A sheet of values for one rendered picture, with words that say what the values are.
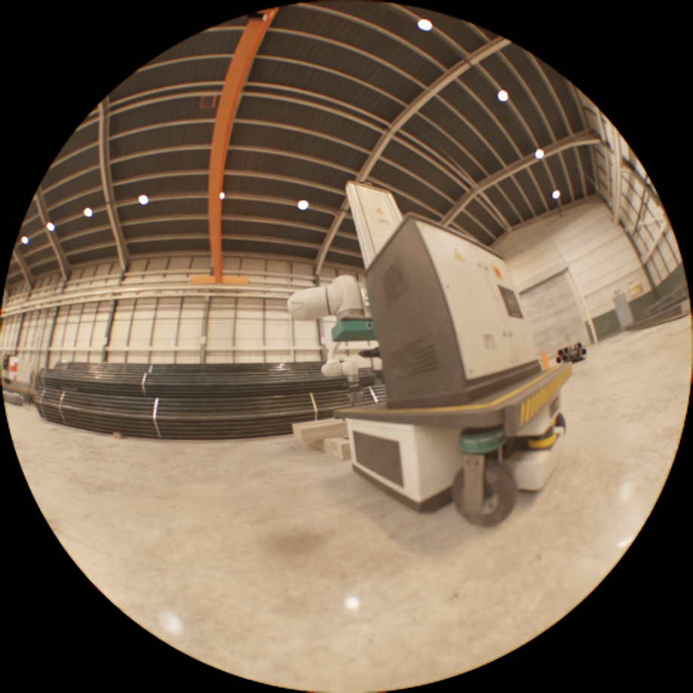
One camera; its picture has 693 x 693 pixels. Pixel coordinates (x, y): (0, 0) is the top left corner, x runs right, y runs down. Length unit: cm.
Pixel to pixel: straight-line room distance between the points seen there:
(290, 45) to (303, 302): 920
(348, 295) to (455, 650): 116
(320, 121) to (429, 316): 960
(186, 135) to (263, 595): 1087
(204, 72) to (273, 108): 342
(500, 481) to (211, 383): 264
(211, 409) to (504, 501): 252
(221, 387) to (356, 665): 262
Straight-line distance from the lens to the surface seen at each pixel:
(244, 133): 998
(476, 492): 51
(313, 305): 102
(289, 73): 960
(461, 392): 45
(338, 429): 158
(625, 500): 66
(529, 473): 60
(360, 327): 94
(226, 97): 604
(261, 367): 317
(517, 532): 57
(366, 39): 949
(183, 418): 259
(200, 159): 1061
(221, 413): 251
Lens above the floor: 38
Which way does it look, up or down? 14 degrees up
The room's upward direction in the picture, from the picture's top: 8 degrees counter-clockwise
